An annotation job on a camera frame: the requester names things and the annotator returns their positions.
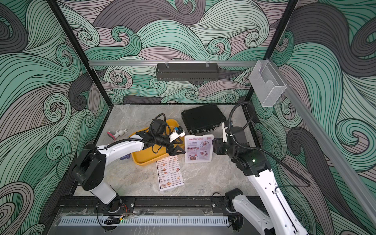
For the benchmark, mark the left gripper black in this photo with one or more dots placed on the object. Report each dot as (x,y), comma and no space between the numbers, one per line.
(173,152)

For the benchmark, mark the clear wall brochure holder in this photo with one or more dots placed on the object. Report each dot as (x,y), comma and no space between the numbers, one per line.
(267,81)

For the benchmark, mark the yellow plastic tray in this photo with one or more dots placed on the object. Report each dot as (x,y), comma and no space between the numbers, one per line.
(146,157)

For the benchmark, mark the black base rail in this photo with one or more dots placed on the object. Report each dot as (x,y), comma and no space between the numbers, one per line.
(129,204)

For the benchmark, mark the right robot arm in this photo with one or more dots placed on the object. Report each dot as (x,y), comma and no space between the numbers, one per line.
(279,218)

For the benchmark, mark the black wall shelf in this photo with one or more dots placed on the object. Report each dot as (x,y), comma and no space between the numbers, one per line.
(187,72)

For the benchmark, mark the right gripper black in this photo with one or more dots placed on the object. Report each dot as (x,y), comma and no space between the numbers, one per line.
(218,143)

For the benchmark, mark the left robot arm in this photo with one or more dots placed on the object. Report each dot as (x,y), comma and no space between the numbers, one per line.
(89,168)

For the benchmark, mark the aluminium right rail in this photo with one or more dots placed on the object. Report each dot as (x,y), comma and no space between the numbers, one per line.
(351,178)

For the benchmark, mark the old menu sheet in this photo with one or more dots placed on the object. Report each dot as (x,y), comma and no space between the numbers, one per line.
(169,173)

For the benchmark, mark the white bunny figurine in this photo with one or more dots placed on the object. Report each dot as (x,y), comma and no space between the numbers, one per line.
(119,133)

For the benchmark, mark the black hard case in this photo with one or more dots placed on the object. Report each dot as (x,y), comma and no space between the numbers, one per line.
(202,119)

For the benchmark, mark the blue small packet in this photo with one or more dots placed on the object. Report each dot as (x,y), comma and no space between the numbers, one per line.
(128,156)

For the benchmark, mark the white slotted cable duct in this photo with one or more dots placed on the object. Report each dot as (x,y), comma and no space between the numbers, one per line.
(146,221)

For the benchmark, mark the white acrylic menu holder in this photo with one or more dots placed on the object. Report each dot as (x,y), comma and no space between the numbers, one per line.
(199,148)

